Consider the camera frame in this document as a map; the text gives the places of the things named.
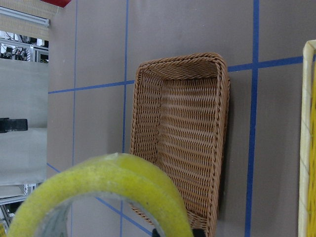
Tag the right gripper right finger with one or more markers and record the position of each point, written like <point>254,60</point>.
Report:
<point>198,233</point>

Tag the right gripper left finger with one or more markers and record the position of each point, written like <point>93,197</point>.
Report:
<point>157,233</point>

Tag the yellow clear tape roll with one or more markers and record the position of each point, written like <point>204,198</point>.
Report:
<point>118,176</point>

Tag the yellow plastic basket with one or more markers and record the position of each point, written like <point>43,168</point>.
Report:
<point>305,137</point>

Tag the brown wicker basket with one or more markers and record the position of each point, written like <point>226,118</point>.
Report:
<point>179,122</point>

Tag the black water bottle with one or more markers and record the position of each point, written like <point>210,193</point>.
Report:
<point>12,125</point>

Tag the red cylinder bottle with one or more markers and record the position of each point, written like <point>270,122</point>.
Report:
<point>59,3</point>

